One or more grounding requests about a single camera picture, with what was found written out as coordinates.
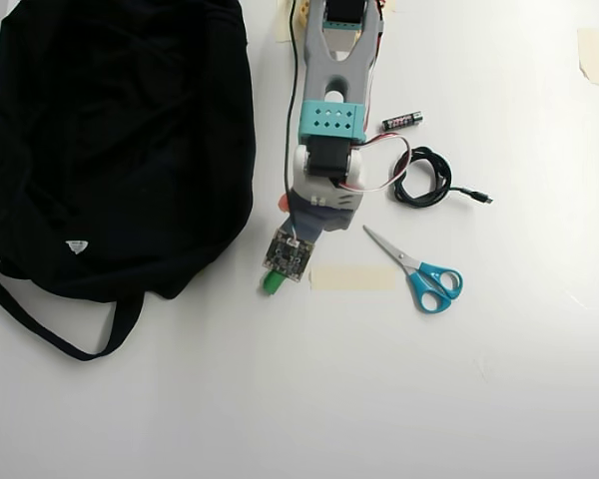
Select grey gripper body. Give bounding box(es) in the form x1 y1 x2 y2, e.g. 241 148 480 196
286 194 359 245

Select green marker pen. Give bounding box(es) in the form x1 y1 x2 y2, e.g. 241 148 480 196
258 267 290 297

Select black fabric bag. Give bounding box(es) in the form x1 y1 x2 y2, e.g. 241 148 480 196
0 0 259 363

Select long beige masking tape strip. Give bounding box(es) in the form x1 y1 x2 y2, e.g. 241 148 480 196
307 263 398 293

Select black AAA battery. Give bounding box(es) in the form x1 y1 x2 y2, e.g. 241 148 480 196
379 112 424 134

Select torn beige masking tape strip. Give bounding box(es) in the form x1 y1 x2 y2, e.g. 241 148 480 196
576 27 599 89

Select camera circuit board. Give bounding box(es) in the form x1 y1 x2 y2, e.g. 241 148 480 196
264 227 317 283

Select red white servo wire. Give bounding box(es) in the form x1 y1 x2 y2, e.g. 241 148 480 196
338 133 413 194

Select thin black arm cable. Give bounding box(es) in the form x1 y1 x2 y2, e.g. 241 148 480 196
282 0 301 236

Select blue handled scissors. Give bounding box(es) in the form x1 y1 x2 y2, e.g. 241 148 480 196
361 225 464 314

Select coiled black USB cable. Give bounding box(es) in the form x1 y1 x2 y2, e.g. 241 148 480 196
390 146 495 207

